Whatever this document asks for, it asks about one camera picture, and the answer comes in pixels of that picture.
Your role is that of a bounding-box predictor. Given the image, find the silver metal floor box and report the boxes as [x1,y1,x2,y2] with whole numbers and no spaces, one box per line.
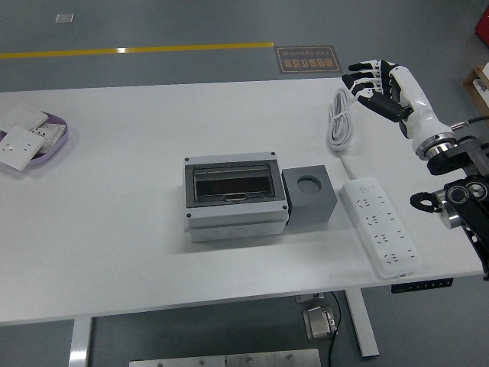
[302,305,339,342]

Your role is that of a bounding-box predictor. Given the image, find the white blank switch plate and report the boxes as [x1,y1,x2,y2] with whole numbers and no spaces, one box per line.
[6,106,50,130]

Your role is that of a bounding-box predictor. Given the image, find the brown floor sign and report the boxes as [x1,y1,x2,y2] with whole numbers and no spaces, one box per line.
[274,45,343,75]

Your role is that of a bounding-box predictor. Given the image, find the white five-hole wall socket plate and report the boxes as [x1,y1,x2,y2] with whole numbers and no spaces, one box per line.
[0,125,47,171]

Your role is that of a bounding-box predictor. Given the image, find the yellow floor tape line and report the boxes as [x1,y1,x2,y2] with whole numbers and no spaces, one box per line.
[0,41,275,60]

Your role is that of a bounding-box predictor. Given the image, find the black cable under table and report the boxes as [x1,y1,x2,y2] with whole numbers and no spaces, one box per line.
[326,291,342,367]

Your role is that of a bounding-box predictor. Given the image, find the red box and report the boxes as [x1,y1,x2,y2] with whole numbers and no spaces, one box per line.
[473,6,489,40]

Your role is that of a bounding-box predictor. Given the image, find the white power strip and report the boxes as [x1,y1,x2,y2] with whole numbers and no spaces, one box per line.
[340,175,422,280]

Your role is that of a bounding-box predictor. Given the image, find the white power cable with plug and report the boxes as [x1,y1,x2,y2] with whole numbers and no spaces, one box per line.
[327,86,357,181]

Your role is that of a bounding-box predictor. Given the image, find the white multi-hole socket plate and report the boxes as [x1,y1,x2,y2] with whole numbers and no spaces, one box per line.
[29,122,67,156]

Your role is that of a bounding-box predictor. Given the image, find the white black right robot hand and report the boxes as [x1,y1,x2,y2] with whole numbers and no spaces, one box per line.
[342,58,454,149]

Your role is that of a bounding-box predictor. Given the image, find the transparent grey-framed box lid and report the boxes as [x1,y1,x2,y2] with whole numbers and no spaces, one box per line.
[184,158,287,209]

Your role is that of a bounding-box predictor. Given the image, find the black table control panel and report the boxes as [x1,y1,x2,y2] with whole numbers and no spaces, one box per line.
[390,278,455,295]

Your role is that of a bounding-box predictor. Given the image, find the grey cube with round hole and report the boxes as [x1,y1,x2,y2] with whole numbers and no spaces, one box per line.
[281,164,338,228]

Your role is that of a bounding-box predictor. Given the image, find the grey metal base plate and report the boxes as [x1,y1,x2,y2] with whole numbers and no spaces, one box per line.
[128,348,322,367]

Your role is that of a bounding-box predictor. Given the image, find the white table leg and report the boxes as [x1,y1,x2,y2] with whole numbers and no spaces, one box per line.
[345,287,380,359]
[68,316,94,367]

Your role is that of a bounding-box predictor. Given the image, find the metal table bracket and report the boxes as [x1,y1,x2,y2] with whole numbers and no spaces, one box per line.
[295,292,326,304]

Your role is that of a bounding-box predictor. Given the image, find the purple oval tray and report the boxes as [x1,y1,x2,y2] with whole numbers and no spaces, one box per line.
[0,110,70,167]

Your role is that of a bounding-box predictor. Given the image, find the grey plastic enclosure box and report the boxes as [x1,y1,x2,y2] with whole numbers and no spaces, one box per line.
[183,151,290,244]

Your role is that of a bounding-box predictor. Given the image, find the wooden shelf crate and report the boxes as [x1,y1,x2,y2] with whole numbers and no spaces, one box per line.
[462,63,489,128]

